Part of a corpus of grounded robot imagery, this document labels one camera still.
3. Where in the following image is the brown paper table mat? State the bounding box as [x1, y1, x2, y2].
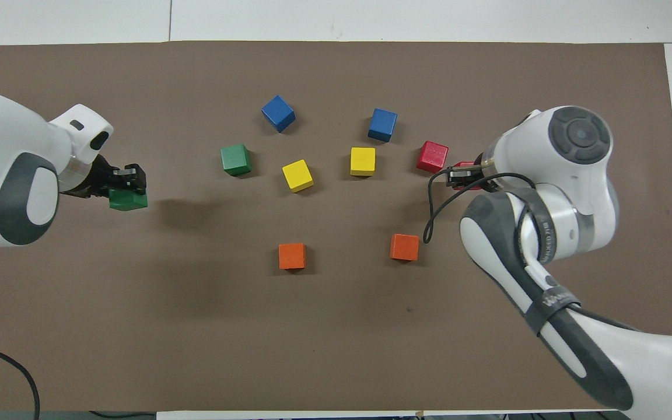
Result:
[0, 40, 672, 412]

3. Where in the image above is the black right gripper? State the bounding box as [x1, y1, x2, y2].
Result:
[446, 153, 509, 193]

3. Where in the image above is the black cable below table edge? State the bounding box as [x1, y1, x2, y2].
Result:
[88, 410, 157, 419]

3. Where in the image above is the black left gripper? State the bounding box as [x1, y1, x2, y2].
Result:
[61, 153, 149, 200]

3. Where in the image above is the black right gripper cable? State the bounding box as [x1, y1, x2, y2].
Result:
[423, 166, 643, 334]

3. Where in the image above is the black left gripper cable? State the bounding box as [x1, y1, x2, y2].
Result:
[0, 338, 41, 420]

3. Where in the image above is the green wooden cube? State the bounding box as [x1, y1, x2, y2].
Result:
[108, 190, 149, 212]
[220, 143, 252, 177]

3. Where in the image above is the yellow wooden cube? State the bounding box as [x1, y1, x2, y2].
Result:
[282, 159, 315, 193]
[350, 147, 376, 177]

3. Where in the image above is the blue wooden cube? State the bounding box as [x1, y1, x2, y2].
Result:
[368, 108, 398, 143]
[261, 95, 296, 133]

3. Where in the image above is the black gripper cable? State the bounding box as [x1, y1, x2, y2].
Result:
[0, 338, 41, 420]
[423, 166, 643, 334]

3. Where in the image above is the orange wooden cube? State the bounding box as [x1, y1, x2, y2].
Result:
[390, 233, 420, 262]
[278, 243, 307, 270]

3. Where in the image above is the red wooden cube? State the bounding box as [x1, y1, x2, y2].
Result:
[416, 141, 449, 174]
[456, 160, 487, 192]

